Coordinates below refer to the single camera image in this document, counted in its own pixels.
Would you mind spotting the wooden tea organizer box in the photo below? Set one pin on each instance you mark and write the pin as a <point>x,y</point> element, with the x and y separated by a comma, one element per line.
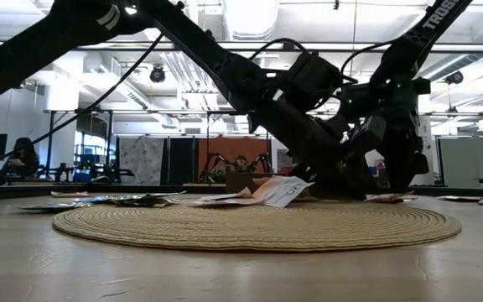
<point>239,182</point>

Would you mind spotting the round woven placemat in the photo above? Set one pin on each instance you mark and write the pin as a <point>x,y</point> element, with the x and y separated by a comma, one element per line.
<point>258,228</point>

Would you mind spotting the patterned grey curtain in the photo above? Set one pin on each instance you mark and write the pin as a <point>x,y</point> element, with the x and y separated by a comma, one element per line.
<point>141,159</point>

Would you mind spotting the black aluminium table frame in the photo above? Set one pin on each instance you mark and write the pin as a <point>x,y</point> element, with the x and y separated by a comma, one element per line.
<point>15,191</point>

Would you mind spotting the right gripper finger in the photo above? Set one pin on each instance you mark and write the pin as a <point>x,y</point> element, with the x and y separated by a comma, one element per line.
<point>392,168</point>
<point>407,168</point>

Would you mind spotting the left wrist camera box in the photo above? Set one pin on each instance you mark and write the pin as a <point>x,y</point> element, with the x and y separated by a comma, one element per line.
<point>313,75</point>

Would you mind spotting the person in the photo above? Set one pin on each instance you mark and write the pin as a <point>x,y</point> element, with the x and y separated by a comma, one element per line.
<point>21,157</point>

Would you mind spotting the white and orange tea packet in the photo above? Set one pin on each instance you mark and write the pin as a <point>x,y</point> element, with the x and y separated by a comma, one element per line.
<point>214,199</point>
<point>285,191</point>
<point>250,194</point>
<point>241,203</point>

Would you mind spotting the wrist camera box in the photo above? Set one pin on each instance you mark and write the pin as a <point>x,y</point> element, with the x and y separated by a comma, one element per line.
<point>313,75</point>
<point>361,100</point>

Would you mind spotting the grey partition wall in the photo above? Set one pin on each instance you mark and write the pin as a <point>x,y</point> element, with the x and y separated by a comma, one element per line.
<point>472,161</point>

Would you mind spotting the black partition panel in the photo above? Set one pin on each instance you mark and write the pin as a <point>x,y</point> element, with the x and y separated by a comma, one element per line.
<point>181,161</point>

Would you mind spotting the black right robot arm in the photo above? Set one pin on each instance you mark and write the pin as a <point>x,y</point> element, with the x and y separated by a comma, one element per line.
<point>417,38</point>

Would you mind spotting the black metal gantry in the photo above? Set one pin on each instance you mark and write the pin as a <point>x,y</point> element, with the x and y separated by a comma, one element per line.
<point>207,134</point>
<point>50,142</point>

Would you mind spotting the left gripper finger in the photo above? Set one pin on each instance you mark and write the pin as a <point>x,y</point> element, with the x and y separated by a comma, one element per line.
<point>333,182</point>
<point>354,180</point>

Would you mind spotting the black ceiling spotlight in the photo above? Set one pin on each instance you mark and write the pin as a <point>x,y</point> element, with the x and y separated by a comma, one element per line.
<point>157,74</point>
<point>454,77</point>

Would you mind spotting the background black robot arm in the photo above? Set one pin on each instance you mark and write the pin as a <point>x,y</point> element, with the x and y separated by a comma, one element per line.
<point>214,165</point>
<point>262,162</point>

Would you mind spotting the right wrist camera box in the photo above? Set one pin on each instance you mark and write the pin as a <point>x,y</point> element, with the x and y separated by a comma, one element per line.
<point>361,100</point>

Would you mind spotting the orange partition wall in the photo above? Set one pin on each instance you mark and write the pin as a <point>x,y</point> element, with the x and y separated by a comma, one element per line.
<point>233,147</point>

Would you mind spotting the white pillar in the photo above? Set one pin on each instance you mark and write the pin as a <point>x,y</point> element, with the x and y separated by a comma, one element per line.
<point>425,142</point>

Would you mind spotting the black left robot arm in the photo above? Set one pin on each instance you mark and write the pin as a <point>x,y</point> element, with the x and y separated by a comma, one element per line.
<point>36,50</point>

